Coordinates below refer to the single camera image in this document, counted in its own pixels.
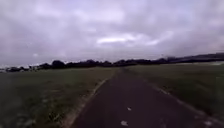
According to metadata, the row of dark trees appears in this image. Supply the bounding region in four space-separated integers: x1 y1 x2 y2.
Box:
0 52 224 73

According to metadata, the dark asphalt path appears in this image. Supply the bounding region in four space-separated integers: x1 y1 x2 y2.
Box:
68 67 224 128

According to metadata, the pale path edge strip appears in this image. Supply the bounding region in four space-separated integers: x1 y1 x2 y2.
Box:
59 74 113 128

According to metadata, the grass field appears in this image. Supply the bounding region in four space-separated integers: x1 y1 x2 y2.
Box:
126 63 224 121
0 67 118 128

